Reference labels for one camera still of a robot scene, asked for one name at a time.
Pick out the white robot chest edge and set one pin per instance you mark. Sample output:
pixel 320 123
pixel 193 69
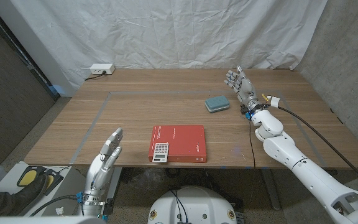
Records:
pixel 42 220

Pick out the grey table leg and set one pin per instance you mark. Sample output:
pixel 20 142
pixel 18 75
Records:
pixel 114 183
pixel 272 189

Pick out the white backdrop cloth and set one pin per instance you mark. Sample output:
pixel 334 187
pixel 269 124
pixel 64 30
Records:
pixel 166 34

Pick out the red book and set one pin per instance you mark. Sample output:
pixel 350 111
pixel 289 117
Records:
pixel 185 143

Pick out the white floor plate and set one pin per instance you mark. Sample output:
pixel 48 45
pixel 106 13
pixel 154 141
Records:
pixel 70 183

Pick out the dark brown door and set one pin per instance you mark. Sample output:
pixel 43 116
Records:
pixel 8 102

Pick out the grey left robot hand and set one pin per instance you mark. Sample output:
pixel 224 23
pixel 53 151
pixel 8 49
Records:
pixel 99 171

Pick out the teal sponge block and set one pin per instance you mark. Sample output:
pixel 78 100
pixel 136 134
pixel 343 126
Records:
pixel 217 103

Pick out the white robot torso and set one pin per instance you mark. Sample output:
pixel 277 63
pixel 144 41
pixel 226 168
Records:
pixel 197 205

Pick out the white power strip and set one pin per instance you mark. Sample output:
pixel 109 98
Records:
pixel 102 68

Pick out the white calculator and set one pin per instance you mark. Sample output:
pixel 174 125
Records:
pixel 160 152

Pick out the dark shoe of person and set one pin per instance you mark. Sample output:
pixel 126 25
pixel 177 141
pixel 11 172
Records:
pixel 8 199

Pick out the yellow foot pedal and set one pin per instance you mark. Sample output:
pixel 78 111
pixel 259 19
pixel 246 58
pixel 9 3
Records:
pixel 54 179
pixel 28 177

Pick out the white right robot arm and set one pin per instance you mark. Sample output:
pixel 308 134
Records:
pixel 291 155

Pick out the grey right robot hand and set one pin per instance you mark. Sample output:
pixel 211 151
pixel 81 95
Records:
pixel 244 88

